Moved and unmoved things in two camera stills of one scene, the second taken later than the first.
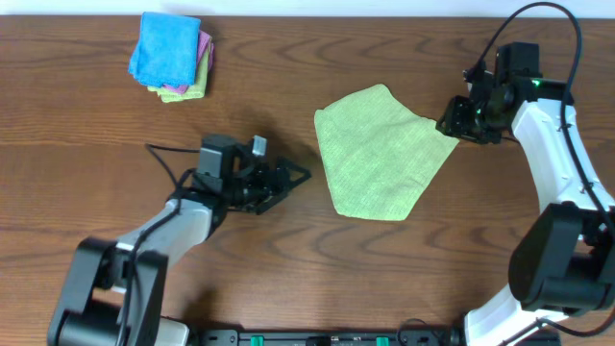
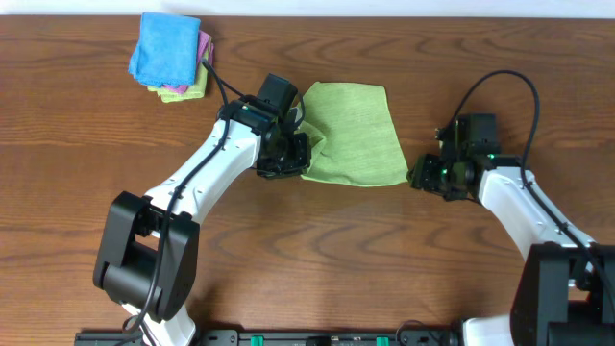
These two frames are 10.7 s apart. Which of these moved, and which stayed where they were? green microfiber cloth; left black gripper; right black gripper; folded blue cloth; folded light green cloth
Moved: left black gripper; green microfiber cloth; right black gripper
Stayed: folded blue cloth; folded light green cloth
